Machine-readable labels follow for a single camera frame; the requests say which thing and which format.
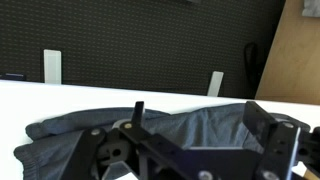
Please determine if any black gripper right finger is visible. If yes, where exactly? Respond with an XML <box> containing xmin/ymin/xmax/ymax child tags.
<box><xmin>243</xmin><ymin>101</ymin><xmax>300</xmax><ymax>157</ymax></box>

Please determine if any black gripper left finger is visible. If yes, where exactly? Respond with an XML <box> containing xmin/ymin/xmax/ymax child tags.
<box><xmin>118</xmin><ymin>101</ymin><xmax>174</xmax><ymax>157</ymax></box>

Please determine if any dark grey sweatpants cloth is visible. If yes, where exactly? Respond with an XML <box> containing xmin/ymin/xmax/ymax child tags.
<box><xmin>14</xmin><ymin>103</ymin><xmax>310</xmax><ymax>180</ymax></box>

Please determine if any wooden partition board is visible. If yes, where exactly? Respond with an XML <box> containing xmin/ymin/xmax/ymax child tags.
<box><xmin>255</xmin><ymin>0</ymin><xmax>320</xmax><ymax>105</ymax></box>

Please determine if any white table leg right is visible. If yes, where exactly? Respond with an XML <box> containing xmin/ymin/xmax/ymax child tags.
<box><xmin>207</xmin><ymin>71</ymin><xmax>224</xmax><ymax>97</ymax></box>

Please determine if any white table leg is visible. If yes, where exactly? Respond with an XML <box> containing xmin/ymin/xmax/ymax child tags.
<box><xmin>43</xmin><ymin>49</ymin><xmax>62</xmax><ymax>84</ymax></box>
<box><xmin>207</xmin><ymin>71</ymin><xmax>224</xmax><ymax>97</ymax></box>

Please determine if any white table leg left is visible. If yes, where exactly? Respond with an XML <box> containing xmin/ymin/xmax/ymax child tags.
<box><xmin>43</xmin><ymin>49</ymin><xmax>62</xmax><ymax>84</ymax></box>

